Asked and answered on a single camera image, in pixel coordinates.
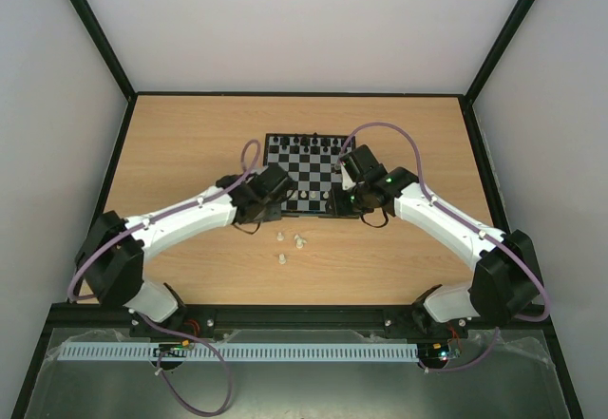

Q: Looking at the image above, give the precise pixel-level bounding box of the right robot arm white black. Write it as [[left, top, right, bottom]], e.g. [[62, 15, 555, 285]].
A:
[[327, 145, 549, 335]]

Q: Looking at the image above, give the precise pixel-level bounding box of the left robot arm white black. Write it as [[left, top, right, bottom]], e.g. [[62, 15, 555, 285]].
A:
[[68, 164, 295, 323]]

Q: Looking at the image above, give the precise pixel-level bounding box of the black and white chessboard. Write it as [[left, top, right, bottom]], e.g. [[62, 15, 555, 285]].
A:
[[263, 132, 356, 218]]

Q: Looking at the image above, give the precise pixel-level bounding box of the light blue slotted cable duct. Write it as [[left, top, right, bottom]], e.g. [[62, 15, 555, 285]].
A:
[[57, 342, 419, 363]]

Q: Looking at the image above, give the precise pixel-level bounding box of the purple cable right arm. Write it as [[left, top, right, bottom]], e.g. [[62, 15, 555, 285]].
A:
[[337, 123, 552, 373]]

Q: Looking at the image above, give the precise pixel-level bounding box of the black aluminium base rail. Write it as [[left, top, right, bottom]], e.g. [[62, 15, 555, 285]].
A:
[[47, 302, 552, 333]]

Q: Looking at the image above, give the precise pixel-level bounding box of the black cage frame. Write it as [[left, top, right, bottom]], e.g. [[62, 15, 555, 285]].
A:
[[11, 0, 583, 418]]

